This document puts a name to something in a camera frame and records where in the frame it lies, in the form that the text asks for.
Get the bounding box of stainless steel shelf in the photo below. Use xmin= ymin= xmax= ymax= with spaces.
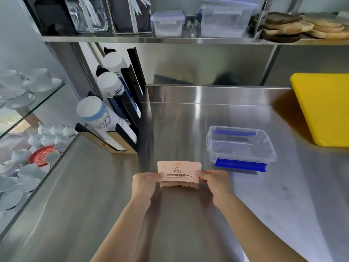
xmin=21 ymin=0 xmax=349 ymax=46

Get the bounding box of clear container with blue clips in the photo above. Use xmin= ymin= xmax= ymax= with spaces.
xmin=206 ymin=125 xmax=277 ymax=172

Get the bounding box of group of white porcelain tableware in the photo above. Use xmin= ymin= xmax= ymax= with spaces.
xmin=0 ymin=122 xmax=77 ymax=213

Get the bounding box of medium paper cup sleeve dark-blue print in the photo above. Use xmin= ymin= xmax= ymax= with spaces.
xmin=97 ymin=71 xmax=142 ymax=122

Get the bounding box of narrow white paper cup sleeve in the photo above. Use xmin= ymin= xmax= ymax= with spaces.
xmin=102 ymin=51 xmax=131 ymax=77

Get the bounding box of stack of pink cup sleeves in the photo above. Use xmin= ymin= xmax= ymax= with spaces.
xmin=157 ymin=160 xmax=202 ymax=190

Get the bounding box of red saucer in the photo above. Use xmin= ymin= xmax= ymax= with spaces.
xmin=29 ymin=146 xmax=59 ymax=167

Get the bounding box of stack of brown wooden trays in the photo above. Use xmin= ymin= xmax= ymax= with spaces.
xmin=260 ymin=12 xmax=314 ymax=43

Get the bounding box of person's right hand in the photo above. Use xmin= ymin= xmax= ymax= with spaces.
xmin=195 ymin=169 xmax=236 ymax=208

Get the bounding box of wide paper cup sleeve light-blue band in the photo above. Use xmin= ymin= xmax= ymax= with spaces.
xmin=76 ymin=96 xmax=137 ymax=150

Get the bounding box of glass shelf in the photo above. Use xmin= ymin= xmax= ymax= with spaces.
xmin=0 ymin=82 xmax=66 ymax=139

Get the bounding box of large clear lidded container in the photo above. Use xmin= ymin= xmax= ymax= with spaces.
xmin=200 ymin=0 xmax=260 ymax=39

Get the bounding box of yellow cutting board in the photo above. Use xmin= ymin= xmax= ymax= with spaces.
xmin=289 ymin=72 xmax=349 ymax=148

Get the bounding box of small clear lidded container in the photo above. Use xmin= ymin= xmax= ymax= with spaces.
xmin=150 ymin=9 xmax=186 ymax=38

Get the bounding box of person's right forearm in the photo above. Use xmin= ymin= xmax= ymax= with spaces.
xmin=215 ymin=192 xmax=309 ymax=262

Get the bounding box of white cup and saucer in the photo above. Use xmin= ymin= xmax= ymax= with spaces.
xmin=23 ymin=68 xmax=63 ymax=93
xmin=0 ymin=69 xmax=29 ymax=100
xmin=4 ymin=91 xmax=36 ymax=110

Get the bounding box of black cup holder rack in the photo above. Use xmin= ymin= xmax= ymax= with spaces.
xmin=75 ymin=47 xmax=147 ymax=155

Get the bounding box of person's left hand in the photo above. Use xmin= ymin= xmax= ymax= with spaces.
xmin=132 ymin=171 xmax=164 ymax=205

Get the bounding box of person's left forearm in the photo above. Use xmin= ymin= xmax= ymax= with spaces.
xmin=90 ymin=198 xmax=153 ymax=262

